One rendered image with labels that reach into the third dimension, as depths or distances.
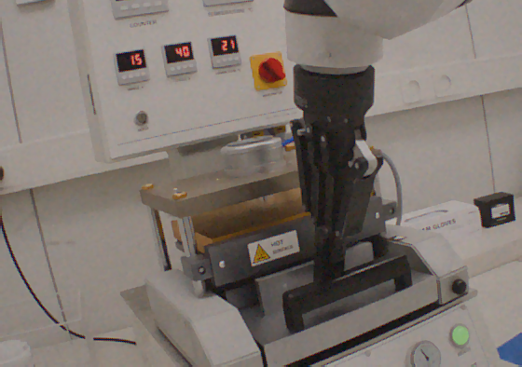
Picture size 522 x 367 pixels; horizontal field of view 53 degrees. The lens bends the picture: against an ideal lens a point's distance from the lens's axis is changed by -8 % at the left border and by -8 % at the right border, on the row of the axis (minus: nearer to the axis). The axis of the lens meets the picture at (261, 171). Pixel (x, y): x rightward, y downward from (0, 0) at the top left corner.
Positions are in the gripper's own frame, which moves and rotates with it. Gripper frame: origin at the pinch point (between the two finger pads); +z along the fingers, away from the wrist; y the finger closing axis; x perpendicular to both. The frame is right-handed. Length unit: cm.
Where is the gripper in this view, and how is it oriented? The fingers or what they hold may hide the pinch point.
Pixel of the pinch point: (329, 254)
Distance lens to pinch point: 60.2
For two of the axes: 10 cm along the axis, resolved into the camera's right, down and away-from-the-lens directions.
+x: 8.9, -2.2, 4.0
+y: 4.5, 3.7, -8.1
